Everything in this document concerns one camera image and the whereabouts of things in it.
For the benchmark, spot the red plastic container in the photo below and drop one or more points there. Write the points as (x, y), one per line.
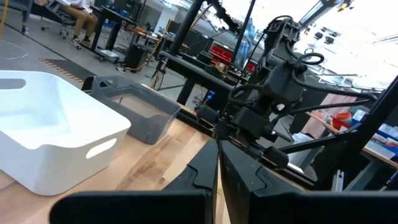
(339, 123)

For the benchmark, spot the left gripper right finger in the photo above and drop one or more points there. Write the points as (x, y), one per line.
(264, 205)

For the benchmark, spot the white plastic bin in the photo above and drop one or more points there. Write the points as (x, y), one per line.
(46, 124)

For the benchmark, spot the black mat orange stripes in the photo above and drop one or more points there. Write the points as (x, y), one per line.
(62, 70)

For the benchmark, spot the red storage bins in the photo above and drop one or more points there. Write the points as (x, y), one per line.
(221, 53)

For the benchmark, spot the black desk post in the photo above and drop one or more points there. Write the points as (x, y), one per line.
(186, 25)

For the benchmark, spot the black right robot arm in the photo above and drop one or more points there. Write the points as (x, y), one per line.
(280, 37)

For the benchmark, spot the grey translucent plastic bin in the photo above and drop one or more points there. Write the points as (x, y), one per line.
(146, 109)

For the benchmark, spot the wooden workbench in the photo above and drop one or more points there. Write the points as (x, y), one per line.
(373, 154)

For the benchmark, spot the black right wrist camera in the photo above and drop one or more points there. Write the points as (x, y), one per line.
(280, 81)

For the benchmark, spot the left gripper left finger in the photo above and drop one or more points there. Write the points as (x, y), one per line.
(174, 205)

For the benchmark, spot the person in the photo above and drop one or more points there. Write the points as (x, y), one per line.
(81, 18)

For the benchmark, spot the grey office chair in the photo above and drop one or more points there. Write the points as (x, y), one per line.
(62, 18)

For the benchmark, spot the white frame bracket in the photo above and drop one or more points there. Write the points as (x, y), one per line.
(337, 180)

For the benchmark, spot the black office desk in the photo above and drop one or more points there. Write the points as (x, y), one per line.
(109, 18)

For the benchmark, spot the black computer box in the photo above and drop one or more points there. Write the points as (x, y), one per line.
(136, 57)

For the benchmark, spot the grey desk black legs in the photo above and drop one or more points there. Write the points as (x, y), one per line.
(199, 70)

